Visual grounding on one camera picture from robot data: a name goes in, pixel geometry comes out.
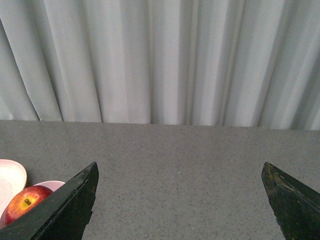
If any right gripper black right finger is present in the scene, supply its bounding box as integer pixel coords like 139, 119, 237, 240
261, 162, 320, 240

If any white pleated curtain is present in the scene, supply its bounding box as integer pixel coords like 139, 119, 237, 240
0, 0, 320, 130

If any pale pink bowl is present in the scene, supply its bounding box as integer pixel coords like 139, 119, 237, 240
0, 180, 66, 229

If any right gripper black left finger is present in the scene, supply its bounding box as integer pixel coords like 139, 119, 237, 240
0, 162, 99, 240

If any red yellow apple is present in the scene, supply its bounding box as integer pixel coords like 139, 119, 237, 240
3, 185, 54, 226

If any pink round plate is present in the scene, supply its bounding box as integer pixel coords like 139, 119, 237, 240
0, 159, 27, 215

